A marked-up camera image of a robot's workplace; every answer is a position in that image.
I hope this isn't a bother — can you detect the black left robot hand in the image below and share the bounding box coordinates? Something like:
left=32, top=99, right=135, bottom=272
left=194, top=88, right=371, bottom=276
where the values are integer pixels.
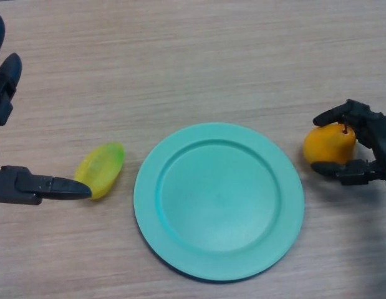
left=0, top=12, right=93, bottom=206

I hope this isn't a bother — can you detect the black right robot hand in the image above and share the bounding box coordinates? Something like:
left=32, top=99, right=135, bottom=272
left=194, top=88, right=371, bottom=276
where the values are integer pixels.
left=310, top=98, right=386, bottom=187

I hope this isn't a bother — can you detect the yellow orange pear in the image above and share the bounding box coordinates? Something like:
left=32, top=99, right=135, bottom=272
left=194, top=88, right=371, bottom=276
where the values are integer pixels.
left=302, top=122, right=357, bottom=166

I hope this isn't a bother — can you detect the teal green round plate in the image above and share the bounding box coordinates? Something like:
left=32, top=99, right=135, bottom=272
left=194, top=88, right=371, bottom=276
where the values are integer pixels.
left=133, top=123, right=306, bottom=283

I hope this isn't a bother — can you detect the yellow-green mango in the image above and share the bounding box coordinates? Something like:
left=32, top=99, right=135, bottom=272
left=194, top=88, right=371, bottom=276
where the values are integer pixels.
left=74, top=141, right=125, bottom=201

